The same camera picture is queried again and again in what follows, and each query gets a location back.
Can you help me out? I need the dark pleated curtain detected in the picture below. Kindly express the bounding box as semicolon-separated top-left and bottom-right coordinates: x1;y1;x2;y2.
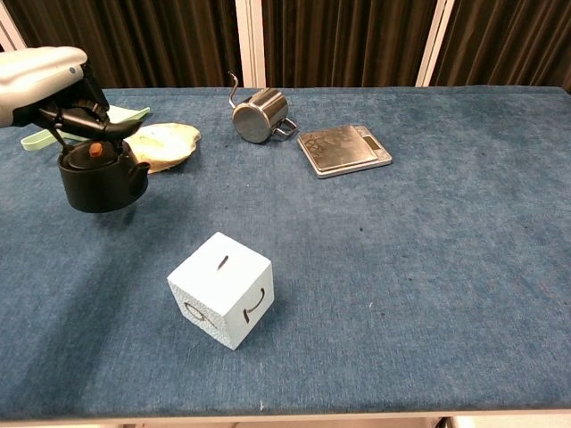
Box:
261;0;439;88
429;0;571;93
3;0;244;88

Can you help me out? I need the steel gooseneck pitcher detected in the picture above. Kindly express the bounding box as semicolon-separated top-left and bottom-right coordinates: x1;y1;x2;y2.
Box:
227;70;300;145

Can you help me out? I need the white frame post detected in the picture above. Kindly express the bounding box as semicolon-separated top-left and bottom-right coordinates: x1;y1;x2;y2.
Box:
415;0;457;88
0;3;28;53
234;0;268;89

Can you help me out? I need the silver digital kitchen scale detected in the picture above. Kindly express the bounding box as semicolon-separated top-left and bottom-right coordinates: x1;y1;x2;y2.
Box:
296;125;394;180

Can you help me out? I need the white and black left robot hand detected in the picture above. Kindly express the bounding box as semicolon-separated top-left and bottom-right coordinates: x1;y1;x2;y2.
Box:
0;45;149;146

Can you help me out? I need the black teapot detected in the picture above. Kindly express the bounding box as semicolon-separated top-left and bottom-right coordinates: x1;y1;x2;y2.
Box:
51;127;152;214

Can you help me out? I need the crumpled beige paper bag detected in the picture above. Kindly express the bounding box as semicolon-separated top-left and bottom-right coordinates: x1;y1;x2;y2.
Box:
123;121;203;176

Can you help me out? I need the light blue foam cube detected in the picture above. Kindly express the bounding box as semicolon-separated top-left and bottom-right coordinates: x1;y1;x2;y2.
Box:
166;231;275;351

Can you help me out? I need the mint green plastic dustpan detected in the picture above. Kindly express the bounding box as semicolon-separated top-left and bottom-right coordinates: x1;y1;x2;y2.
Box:
21;104;152;152

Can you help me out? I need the blue table cloth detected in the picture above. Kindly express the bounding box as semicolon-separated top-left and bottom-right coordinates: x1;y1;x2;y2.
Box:
0;86;571;421

